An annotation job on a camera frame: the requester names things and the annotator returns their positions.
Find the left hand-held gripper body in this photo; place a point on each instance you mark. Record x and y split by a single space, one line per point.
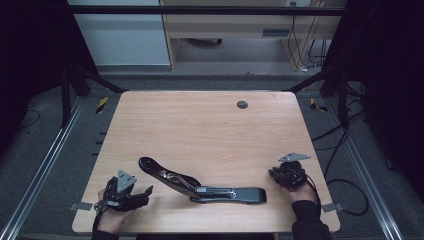
125 181

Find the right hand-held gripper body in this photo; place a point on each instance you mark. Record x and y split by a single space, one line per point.
292 176

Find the black long-reach stapler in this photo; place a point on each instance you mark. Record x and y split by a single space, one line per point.
186 186

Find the person's right hand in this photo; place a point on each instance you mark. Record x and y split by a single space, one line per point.
301 194

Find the person's left hand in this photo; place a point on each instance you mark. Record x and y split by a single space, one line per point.
110 220

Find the grey tape piece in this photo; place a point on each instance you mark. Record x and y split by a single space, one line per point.
80 206
332 207

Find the yellow black hazard tape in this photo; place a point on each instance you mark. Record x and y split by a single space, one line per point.
315 105
102 105

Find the white cabinet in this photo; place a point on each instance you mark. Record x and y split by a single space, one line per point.
123 40

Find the black curtain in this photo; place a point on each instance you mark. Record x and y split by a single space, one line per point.
390 66
30 50

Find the light wooden desk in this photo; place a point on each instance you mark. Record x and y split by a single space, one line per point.
233 25

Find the aluminium floor rail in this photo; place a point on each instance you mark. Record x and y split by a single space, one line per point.
43 166
366 173

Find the black frame strut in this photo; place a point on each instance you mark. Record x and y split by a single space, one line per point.
310 81
100 81

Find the black horizontal frame bar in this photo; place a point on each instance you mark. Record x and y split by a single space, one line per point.
200 10

